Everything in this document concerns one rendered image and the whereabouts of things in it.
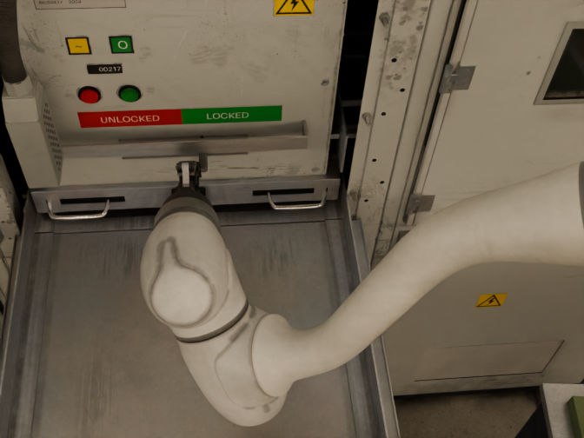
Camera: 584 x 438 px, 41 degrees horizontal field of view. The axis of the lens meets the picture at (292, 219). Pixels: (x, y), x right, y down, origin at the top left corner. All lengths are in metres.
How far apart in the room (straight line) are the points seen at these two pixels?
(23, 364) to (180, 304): 0.49
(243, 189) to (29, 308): 0.41
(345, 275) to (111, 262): 0.41
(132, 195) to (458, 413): 1.19
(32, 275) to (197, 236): 0.54
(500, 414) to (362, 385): 1.03
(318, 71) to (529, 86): 0.32
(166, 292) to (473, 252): 0.33
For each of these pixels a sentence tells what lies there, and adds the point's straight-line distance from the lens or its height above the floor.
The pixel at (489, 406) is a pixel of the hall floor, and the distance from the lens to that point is 2.25.
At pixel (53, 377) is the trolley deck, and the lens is 1.29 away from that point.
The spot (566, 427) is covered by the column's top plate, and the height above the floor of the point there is 0.75.
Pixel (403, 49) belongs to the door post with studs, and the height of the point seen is 1.25.
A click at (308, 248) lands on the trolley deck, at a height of 0.85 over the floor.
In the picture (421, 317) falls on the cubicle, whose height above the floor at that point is 0.49.
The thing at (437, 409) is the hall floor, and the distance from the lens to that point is 2.20.
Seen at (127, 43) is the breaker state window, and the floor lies 1.24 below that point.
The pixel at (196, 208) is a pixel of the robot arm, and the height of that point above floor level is 1.19.
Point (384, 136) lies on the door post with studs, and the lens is 1.26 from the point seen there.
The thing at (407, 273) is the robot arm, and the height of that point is 1.32.
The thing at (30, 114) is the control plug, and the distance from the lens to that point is 1.12.
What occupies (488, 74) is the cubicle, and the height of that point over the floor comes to 1.22.
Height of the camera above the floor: 1.98
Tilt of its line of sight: 53 degrees down
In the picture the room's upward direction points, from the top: 4 degrees clockwise
